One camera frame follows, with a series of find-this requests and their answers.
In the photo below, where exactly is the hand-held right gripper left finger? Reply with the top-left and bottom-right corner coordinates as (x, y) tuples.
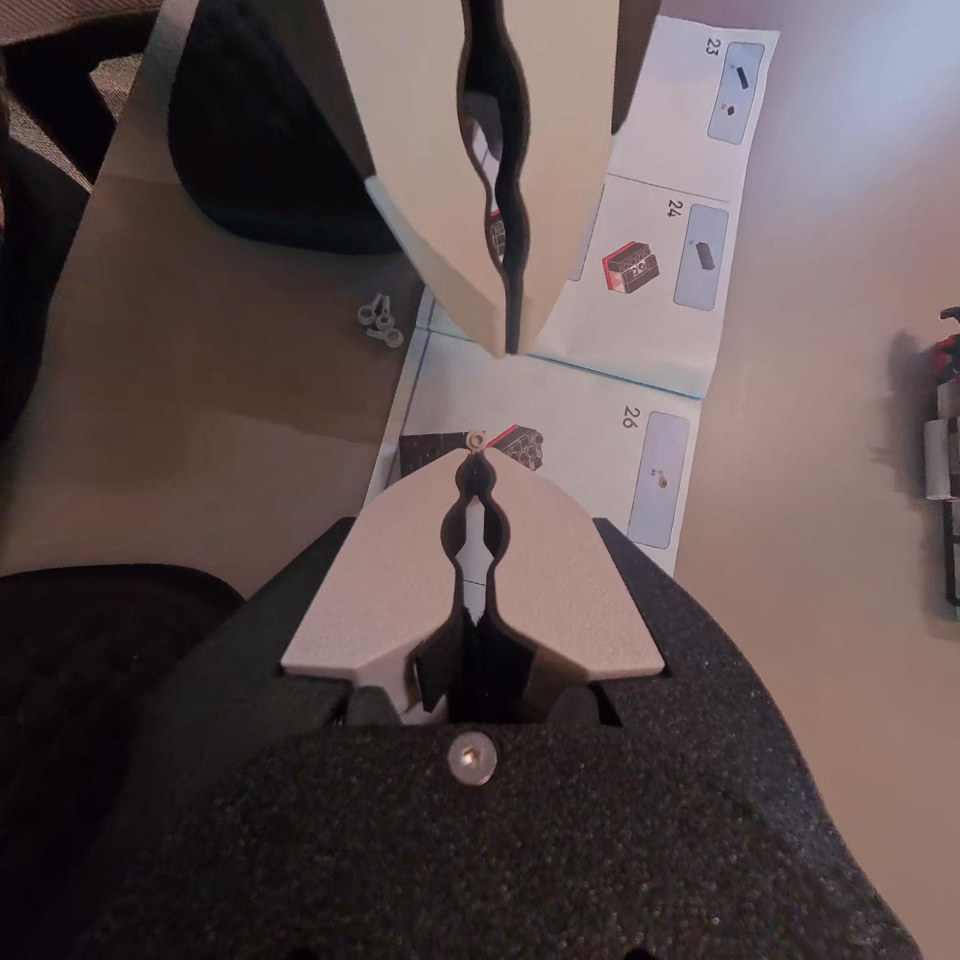
(279, 450), (472, 725)

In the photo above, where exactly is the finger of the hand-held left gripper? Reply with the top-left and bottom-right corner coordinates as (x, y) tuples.
(491, 0), (625, 357)
(321, 0), (519, 360)

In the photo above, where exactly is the black toy brick block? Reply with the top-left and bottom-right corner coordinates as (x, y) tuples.
(397, 430), (472, 481)

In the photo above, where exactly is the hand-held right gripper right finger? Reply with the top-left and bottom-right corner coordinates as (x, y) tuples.
(480, 448), (667, 723)

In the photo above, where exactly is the black mesh cushion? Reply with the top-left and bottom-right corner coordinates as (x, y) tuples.
(166, 0), (400, 258)
(0, 564), (249, 960)

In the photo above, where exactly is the toy brick truck model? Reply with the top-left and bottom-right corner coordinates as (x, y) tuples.
(921, 303), (960, 624)

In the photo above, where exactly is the step-page instruction booklet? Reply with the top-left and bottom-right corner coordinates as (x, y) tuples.
(363, 15), (781, 579)

